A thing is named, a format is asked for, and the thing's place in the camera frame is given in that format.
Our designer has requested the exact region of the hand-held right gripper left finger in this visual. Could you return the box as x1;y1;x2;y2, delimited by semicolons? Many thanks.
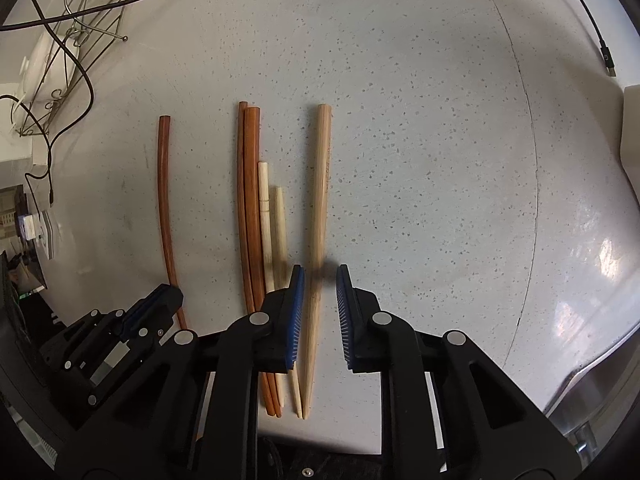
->
75;264;306;480

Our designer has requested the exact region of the black cable with flat plug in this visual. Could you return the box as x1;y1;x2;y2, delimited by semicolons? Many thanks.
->
547;0;617;78

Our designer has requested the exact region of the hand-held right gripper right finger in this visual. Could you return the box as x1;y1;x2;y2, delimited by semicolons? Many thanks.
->
335;264;591;480

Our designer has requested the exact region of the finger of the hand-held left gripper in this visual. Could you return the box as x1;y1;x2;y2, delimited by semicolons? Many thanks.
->
132;284;184;321
92;307;173;346

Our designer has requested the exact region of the stainless steel sink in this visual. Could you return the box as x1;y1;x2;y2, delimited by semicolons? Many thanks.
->
545;330;640;461

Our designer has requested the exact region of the metal wire dish rack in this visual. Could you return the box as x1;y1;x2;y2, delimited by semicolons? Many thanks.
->
10;0;141;138

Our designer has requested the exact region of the orange-brown wooden chopstick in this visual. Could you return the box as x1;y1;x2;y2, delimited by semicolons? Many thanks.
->
243;106;283;417

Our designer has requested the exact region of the dark brown wooden chopstick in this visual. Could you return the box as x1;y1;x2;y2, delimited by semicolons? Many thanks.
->
237;101;277;417

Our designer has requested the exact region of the thin reddish-brown chopstick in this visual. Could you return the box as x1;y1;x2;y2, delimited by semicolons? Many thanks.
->
158;115;191;331

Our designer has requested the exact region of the light bamboo chopstick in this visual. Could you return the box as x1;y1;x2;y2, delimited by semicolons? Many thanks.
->
301;104;333;420

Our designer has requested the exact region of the cream plastic utensil holder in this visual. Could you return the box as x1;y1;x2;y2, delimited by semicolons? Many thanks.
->
620;82;640;196

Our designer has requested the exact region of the white wall socket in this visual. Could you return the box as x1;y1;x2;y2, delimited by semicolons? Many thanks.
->
17;210;63;261

